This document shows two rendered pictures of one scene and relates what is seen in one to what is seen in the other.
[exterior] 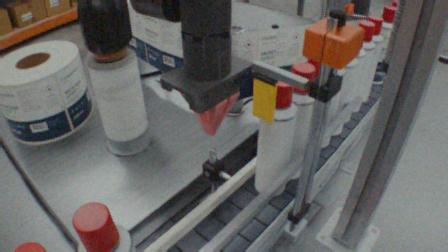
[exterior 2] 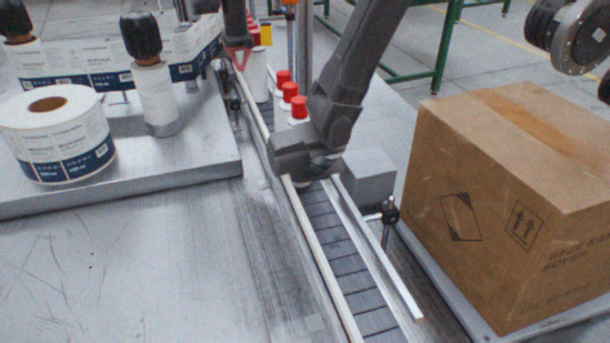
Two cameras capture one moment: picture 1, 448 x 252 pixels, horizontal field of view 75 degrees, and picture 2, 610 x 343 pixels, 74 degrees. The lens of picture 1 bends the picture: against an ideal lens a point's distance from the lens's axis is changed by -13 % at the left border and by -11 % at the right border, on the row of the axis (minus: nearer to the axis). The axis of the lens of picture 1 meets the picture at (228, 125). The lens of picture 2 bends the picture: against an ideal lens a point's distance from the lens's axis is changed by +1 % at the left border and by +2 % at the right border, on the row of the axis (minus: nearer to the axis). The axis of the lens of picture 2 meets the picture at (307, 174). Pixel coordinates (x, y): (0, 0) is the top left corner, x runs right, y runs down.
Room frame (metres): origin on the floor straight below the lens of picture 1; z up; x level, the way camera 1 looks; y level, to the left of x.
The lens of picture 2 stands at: (-0.32, 0.79, 1.45)
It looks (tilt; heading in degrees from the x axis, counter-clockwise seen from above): 38 degrees down; 301
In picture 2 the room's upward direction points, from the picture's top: straight up
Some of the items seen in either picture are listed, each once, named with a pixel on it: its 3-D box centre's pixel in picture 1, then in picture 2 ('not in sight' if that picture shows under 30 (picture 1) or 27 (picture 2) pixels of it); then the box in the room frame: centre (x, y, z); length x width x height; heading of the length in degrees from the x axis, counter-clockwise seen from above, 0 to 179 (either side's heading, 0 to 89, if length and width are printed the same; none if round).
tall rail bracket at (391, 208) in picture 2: not in sight; (376, 233); (-0.16, 0.29, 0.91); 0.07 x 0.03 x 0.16; 49
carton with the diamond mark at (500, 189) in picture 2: not in sight; (515, 197); (-0.35, 0.15, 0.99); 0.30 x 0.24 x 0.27; 143
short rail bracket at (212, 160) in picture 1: (213, 175); (235, 109); (0.39, 0.03, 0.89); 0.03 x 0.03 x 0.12; 49
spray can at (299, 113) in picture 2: not in sight; (299, 144); (0.06, 0.20, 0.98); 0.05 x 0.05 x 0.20
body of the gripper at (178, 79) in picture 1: (207, 55); (235, 25); (0.35, 0.03, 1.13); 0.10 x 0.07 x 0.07; 139
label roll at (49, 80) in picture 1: (42, 89); (60, 132); (0.58, 0.41, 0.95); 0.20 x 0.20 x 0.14
